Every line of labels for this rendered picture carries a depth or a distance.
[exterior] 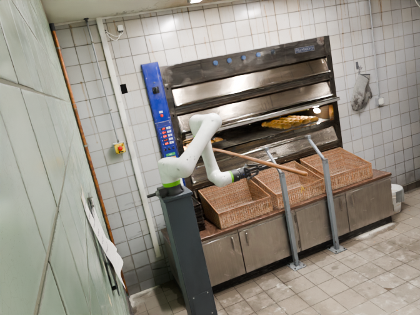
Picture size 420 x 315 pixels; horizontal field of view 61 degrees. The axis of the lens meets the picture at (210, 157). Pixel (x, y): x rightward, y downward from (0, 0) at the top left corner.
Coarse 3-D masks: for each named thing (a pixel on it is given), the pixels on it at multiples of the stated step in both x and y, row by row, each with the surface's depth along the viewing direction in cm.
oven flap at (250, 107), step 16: (256, 96) 376; (272, 96) 381; (288, 96) 385; (304, 96) 391; (320, 96) 396; (192, 112) 354; (208, 112) 358; (224, 112) 363; (240, 112) 367; (256, 112) 369
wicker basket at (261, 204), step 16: (208, 192) 362; (224, 192) 367; (240, 192) 373; (256, 192) 362; (208, 208) 344; (224, 208) 365; (240, 208) 326; (256, 208) 333; (272, 208) 339; (224, 224) 323
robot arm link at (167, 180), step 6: (162, 162) 237; (168, 162) 233; (162, 168) 236; (168, 168) 232; (162, 174) 239; (168, 174) 235; (162, 180) 240; (168, 180) 238; (174, 180) 239; (180, 180) 245; (168, 186) 240
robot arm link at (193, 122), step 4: (192, 116) 258; (196, 116) 255; (192, 120) 256; (196, 120) 253; (192, 124) 256; (196, 124) 253; (192, 128) 257; (196, 128) 255; (192, 132) 260; (196, 132) 257
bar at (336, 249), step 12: (276, 144) 345; (312, 144) 352; (276, 168) 331; (324, 168) 342; (324, 180) 347; (288, 204) 332; (288, 216) 333; (288, 228) 338; (336, 228) 355; (336, 240) 357; (336, 252) 354; (288, 264) 350; (300, 264) 346
